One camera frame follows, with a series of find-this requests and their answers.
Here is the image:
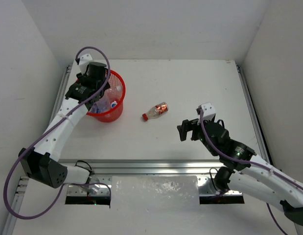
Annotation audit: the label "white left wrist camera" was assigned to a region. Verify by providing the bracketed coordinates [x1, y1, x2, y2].
[76, 53, 93, 74]

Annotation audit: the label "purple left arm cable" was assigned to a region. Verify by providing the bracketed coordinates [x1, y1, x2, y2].
[3, 46, 113, 219]

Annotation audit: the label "blue label bottle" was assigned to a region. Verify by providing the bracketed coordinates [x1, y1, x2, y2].
[111, 100, 117, 108]

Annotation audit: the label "aluminium front rail frame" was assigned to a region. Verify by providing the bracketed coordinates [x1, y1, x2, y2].
[16, 159, 269, 196]

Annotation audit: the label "red label red cap bottle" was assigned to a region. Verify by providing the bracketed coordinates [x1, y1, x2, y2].
[142, 102, 169, 121]

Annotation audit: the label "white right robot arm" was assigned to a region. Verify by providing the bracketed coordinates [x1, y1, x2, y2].
[177, 118, 303, 226]

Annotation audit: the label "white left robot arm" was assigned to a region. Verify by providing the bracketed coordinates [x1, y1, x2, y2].
[19, 62, 110, 188]

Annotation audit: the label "clear bottle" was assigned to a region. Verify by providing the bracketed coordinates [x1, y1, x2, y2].
[109, 85, 123, 99]

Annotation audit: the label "clear bottle sideways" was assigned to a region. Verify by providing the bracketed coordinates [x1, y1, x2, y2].
[90, 92, 111, 114]

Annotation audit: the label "red mesh plastic bin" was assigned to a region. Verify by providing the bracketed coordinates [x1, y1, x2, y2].
[87, 70, 126, 122]

